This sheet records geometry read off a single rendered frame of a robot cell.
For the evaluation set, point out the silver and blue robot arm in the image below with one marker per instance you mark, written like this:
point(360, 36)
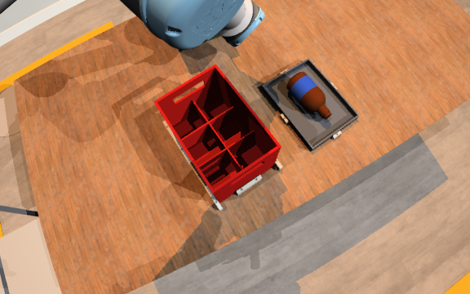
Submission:
point(185, 24)

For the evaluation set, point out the red divided crate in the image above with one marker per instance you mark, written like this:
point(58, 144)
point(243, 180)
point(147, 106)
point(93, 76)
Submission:
point(226, 147)

